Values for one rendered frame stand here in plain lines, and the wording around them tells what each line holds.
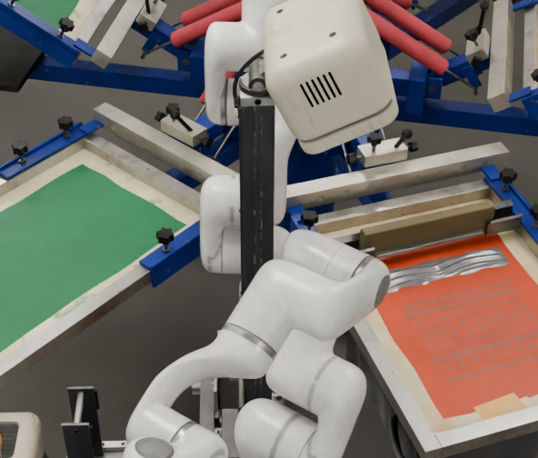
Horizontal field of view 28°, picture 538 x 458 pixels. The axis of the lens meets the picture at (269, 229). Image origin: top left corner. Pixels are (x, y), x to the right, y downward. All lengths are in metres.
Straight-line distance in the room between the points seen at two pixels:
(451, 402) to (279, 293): 0.98
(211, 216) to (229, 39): 0.33
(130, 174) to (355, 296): 1.57
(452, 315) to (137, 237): 0.82
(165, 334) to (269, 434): 2.20
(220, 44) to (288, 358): 0.54
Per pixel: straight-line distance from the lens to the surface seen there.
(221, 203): 1.91
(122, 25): 3.26
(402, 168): 2.85
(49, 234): 2.80
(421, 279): 2.64
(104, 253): 2.72
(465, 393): 2.40
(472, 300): 2.61
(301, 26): 1.48
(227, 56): 1.81
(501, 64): 3.10
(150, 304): 3.95
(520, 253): 2.77
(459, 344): 2.50
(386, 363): 2.38
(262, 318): 1.45
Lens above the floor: 2.72
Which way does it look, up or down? 40 degrees down
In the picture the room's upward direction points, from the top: straight up
